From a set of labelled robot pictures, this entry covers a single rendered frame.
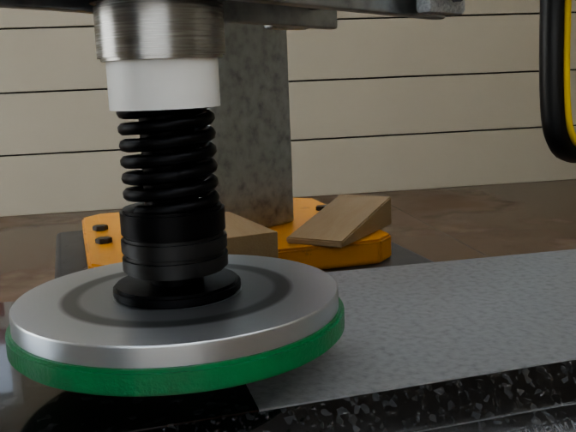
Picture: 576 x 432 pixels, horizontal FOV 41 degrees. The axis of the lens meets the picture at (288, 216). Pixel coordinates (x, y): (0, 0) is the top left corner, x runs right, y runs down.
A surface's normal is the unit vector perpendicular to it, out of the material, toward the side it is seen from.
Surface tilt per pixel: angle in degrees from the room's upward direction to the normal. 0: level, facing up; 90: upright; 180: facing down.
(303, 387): 0
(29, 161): 90
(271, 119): 90
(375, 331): 0
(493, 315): 0
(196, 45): 90
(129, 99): 90
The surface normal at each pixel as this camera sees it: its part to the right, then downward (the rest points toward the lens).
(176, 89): 0.32, 0.16
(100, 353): -0.25, 0.18
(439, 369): -0.04, -0.98
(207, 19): 0.79, 0.08
